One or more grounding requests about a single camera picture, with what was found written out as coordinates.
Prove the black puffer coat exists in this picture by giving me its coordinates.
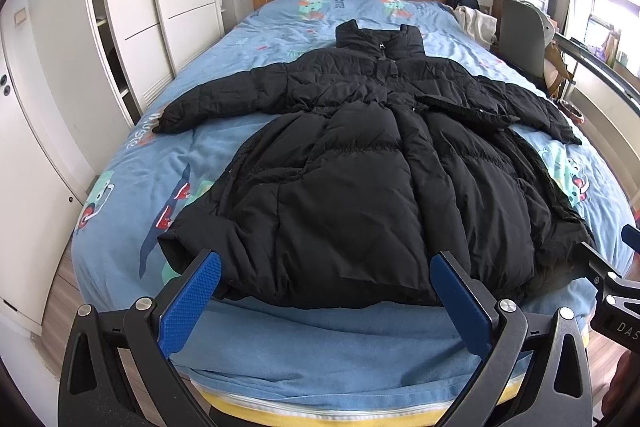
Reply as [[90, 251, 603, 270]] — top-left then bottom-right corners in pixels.
[[157, 20, 593, 309]]

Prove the blue dinosaur print bed sheet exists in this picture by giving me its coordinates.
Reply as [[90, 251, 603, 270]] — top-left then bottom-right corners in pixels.
[[70, 0, 637, 413]]

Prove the yellow brown garment on chair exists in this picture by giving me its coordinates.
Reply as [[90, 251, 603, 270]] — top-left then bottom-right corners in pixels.
[[544, 42, 574, 98]]

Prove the grey desk chair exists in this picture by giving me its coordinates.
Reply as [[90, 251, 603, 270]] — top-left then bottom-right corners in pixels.
[[498, 0, 555, 84]]

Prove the white cloth bag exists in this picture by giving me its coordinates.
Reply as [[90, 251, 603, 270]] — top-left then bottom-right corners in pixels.
[[454, 5, 498, 50]]

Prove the white door with handle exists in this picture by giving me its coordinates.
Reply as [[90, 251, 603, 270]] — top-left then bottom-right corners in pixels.
[[1, 0, 80, 334]]

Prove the desk with metal frame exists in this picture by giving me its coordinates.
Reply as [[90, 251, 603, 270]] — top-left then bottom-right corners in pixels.
[[554, 34, 640, 114]]

